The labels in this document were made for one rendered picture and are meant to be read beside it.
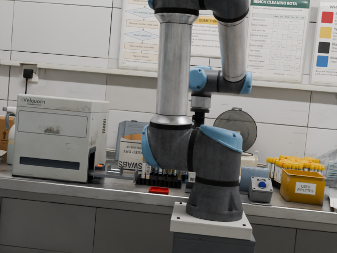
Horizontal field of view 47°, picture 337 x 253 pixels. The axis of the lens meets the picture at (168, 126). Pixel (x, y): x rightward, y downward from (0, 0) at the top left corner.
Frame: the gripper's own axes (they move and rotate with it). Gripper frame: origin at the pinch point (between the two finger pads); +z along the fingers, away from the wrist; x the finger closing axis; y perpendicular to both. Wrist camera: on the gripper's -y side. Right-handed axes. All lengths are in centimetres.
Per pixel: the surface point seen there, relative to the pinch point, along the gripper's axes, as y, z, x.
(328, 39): 55, -59, -60
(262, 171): 3.8, 1.3, -25.2
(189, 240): -47.9, 12.0, 0.2
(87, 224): 57, 46, 53
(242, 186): 4.4, 7.7, -18.7
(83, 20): 57, -60, 63
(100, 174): -5.7, 6.4, 33.3
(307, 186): -2.0, 4.2, -40.4
